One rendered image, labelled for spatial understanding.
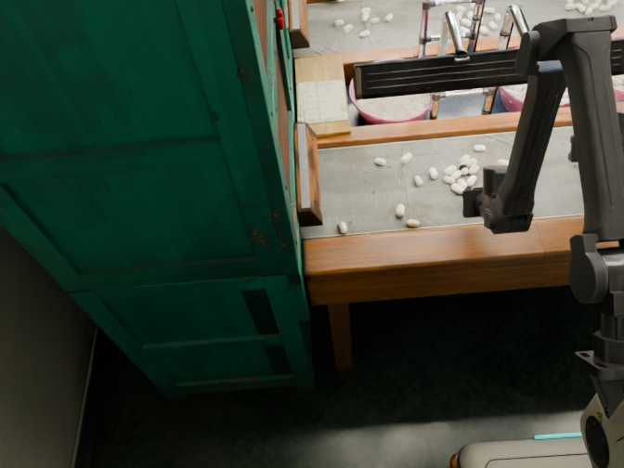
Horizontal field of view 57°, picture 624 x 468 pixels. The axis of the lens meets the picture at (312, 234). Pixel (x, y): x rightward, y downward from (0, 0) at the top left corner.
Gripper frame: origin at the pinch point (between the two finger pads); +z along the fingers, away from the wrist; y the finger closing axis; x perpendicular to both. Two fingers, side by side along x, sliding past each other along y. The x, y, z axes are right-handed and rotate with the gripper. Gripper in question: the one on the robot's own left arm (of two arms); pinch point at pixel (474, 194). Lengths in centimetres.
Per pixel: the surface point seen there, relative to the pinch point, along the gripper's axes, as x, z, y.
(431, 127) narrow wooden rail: -14.7, 24.8, 5.6
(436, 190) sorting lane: 0.6, 11.0, 7.2
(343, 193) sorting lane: -0.4, 12.6, 32.2
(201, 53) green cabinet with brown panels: -37, -57, 52
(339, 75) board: -31, 42, 30
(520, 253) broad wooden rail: 13.4, -7.9, -8.7
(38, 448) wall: 64, 1, 125
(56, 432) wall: 66, 11, 125
